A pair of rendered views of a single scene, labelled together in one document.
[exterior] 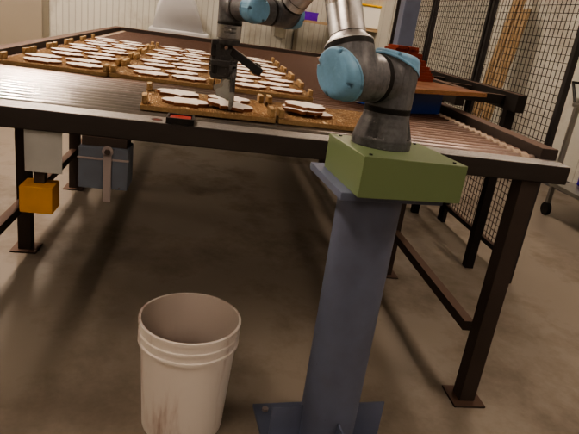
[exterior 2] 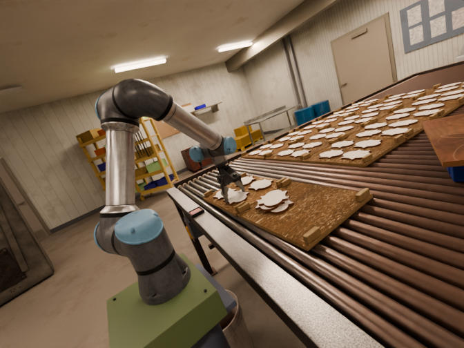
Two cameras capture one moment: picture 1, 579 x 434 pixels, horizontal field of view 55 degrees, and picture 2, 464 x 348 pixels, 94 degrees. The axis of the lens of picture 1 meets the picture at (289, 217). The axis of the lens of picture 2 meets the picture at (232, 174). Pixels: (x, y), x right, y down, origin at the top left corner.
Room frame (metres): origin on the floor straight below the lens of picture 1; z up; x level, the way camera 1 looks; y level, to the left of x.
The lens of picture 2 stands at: (1.58, -0.83, 1.37)
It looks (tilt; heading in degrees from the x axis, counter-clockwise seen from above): 15 degrees down; 78
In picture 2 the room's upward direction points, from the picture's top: 20 degrees counter-clockwise
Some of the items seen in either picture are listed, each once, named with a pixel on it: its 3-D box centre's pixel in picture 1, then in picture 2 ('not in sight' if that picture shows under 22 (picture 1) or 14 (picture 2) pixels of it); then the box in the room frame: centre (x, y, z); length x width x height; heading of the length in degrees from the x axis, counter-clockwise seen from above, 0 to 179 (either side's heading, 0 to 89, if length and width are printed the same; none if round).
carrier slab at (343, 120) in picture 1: (328, 117); (297, 206); (1.94, -0.08, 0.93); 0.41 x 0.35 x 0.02; 103
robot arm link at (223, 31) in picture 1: (229, 33); (219, 159); (1.77, 0.26, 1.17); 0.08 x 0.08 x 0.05
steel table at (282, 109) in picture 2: not in sight; (277, 125); (4.87, 5.59, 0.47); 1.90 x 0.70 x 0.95; 16
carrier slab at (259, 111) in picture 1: (207, 104); (242, 191); (1.85, 0.32, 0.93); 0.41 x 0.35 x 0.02; 103
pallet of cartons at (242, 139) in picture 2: not in sight; (243, 137); (4.11, 6.85, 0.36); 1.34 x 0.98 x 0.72; 16
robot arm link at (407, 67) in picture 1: (391, 78); (143, 237); (1.41, -0.20, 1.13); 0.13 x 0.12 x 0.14; 130
